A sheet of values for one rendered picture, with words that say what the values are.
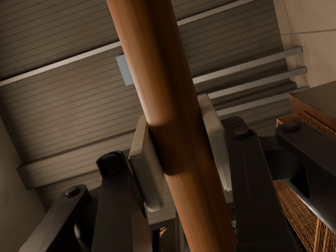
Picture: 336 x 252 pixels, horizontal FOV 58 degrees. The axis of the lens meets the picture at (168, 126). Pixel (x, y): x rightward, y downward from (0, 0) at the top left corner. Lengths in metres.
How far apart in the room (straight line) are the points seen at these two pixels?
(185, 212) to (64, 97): 3.64
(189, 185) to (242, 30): 3.46
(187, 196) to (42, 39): 3.68
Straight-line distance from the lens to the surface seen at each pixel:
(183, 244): 1.62
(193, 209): 0.18
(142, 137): 0.15
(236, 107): 3.26
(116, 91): 3.62
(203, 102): 0.18
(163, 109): 0.15
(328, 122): 1.60
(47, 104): 3.88
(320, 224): 1.48
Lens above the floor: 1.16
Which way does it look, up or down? 5 degrees up
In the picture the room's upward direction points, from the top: 107 degrees counter-clockwise
